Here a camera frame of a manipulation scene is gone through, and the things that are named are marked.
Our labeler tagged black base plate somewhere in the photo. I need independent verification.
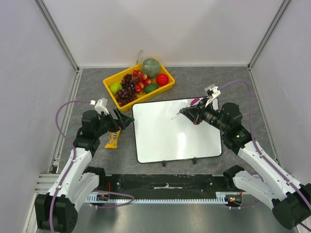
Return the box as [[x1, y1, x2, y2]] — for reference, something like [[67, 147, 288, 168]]
[[94, 174, 245, 194]]

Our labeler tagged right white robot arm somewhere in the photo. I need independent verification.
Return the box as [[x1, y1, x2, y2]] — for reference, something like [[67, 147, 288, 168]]
[[179, 98, 311, 230]]

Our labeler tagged white slotted cable duct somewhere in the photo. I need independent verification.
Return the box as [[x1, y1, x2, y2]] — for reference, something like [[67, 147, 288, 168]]
[[84, 191, 228, 205]]

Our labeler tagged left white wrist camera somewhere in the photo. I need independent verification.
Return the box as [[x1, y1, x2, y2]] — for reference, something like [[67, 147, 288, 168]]
[[90, 98, 110, 115]]

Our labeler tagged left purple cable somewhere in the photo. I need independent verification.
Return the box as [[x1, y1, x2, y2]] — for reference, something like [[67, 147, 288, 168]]
[[49, 99, 135, 233]]

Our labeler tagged yellow plastic tray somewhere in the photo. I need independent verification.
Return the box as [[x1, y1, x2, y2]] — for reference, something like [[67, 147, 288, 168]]
[[103, 58, 175, 112]]

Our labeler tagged white whiteboard black frame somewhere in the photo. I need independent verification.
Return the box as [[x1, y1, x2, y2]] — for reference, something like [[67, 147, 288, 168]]
[[132, 98, 222, 164]]

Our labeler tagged left aluminium frame post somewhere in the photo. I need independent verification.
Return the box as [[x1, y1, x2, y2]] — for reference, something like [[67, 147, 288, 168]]
[[33, 0, 80, 73]]

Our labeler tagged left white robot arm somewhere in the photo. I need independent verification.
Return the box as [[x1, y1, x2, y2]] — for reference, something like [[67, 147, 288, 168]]
[[35, 108, 134, 233]]

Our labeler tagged green lime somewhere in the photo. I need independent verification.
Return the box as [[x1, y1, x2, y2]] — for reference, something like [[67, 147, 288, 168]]
[[109, 83, 122, 95]]

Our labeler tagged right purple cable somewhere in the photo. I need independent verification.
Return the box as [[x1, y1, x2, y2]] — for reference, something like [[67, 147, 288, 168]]
[[218, 79, 311, 231]]

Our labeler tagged white marker with pink cap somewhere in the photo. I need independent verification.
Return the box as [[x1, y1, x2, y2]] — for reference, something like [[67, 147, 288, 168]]
[[171, 98, 200, 120]]

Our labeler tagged dark purple grape bunch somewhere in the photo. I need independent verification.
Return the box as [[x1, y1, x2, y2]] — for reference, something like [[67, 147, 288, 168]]
[[116, 74, 137, 107]]

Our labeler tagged green avocado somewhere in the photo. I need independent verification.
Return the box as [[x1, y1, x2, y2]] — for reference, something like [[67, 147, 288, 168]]
[[144, 83, 158, 94]]

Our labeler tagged yellow candy packet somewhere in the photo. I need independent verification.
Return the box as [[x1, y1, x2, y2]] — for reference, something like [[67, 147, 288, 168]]
[[104, 130, 121, 149]]

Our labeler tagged purple cable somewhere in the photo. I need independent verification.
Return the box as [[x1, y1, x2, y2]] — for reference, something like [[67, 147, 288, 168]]
[[218, 79, 311, 231], [49, 99, 135, 233]]

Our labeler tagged red peach slices cluster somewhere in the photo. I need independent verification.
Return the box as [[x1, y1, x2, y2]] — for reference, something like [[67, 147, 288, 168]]
[[131, 70, 155, 95]]

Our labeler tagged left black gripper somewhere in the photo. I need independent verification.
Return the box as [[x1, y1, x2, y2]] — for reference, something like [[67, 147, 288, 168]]
[[94, 107, 134, 136]]

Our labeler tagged right aluminium frame post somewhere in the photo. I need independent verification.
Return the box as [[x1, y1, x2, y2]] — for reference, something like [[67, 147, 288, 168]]
[[247, 0, 292, 70]]

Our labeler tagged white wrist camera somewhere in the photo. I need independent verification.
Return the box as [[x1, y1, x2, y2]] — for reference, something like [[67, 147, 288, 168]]
[[90, 98, 110, 115], [205, 84, 221, 107]]

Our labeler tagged green netted melon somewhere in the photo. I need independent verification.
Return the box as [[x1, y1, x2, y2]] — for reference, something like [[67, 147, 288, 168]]
[[142, 58, 161, 79]]

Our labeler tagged aluminium frame post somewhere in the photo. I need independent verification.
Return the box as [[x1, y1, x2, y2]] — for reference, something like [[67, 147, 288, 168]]
[[33, 0, 80, 73], [247, 0, 292, 70]]

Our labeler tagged red apple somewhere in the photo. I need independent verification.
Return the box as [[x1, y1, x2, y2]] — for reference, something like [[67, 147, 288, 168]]
[[156, 73, 169, 86]]

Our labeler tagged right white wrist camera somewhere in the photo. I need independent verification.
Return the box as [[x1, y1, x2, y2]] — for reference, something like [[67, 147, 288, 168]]
[[205, 84, 221, 107]]

